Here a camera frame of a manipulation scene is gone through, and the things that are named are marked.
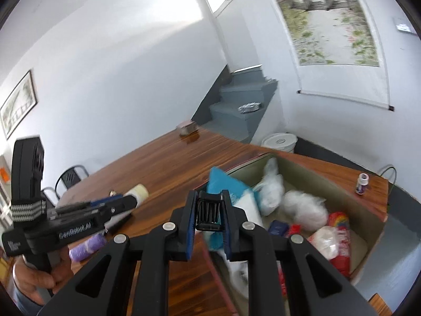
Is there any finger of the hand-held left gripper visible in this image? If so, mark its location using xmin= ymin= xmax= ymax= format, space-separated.
xmin=55 ymin=195 xmax=124 ymax=214
xmin=99 ymin=195 xmax=137 ymax=222

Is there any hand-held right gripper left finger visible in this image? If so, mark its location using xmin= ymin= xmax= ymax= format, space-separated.
xmin=36 ymin=189 xmax=199 ymax=316

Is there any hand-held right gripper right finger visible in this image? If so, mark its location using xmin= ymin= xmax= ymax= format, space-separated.
xmin=220 ymin=189 xmax=379 ymax=316

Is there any cream white tube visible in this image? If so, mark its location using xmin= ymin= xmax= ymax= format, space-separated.
xmin=103 ymin=183 xmax=149 ymax=229

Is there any purple bag roll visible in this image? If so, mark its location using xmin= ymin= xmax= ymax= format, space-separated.
xmin=69 ymin=233 xmax=107 ymax=263

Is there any black ribbed clip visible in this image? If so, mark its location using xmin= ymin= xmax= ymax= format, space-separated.
xmin=196 ymin=190 xmax=224 ymax=231

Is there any small blue packet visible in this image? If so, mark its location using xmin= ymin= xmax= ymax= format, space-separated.
xmin=268 ymin=220 xmax=290 ymax=238

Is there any red snack packet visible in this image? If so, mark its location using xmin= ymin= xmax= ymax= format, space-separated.
xmin=277 ymin=224 xmax=303 ymax=298

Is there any pink storage box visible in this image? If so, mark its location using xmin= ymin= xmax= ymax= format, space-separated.
xmin=201 ymin=152 xmax=387 ymax=316

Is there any person's left forearm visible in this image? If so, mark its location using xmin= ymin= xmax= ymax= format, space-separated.
xmin=11 ymin=290 xmax=47 ymax=316

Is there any wooden desktop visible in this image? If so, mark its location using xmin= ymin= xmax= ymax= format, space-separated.
xmin=49 ymin=127 xmax=390 ymax=316

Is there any person's left hand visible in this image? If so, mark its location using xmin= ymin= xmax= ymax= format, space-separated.
xmin=12 ymin=252 xmax=74 ymax=305

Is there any teal towel packet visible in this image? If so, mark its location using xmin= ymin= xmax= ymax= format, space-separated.
xmin=202 ymin=230 xmax=227 ymax=252
xmin=206 ymin=166 xmax=254 ymax=205

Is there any black metal chair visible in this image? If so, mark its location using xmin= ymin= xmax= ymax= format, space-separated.
xmin=41 ymin=165 xmax=90 ymax=201

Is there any white plastic bag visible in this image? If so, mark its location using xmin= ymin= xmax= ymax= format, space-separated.
xmin=253 ymin=157 xmax=286 ymax=216
xmin=307 ymin=225 xmax=341 ymax=260
xmin=282 ymin=190 xmax=329 ymax=231

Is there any white plastic bucket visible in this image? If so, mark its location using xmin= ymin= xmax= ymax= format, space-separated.
xmin=261 ymin=132 xmax=298 ymax=154

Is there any red rainbow print packet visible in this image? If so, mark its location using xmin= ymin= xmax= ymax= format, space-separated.
xmin=327 ymin=211 xmax=352 ymax=277

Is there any grey staircase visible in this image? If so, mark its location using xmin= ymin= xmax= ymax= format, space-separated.
xmin=192 ymin=65 xmax=278 ymax=144

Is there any small purple bottle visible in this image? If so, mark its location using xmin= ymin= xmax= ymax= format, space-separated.
xmin=354 ymin=173 xmax=369 ymax=195

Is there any wooden stool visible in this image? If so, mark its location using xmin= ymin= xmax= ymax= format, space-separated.
xmin=368 ymin=294 xmax=393 ymax=316

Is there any framed wall picture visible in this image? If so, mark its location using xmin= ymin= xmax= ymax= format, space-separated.
xmin=0 ymin=70 xmax=38 ymax=140

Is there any thin cable loop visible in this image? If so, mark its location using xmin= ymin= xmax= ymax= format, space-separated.
xmin=378 ymin=165 xmax=398 ymax=183

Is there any landscape wall scroll painting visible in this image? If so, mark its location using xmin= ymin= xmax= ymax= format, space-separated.
xmin=263 ymin=0 xmax=395 ymax=111

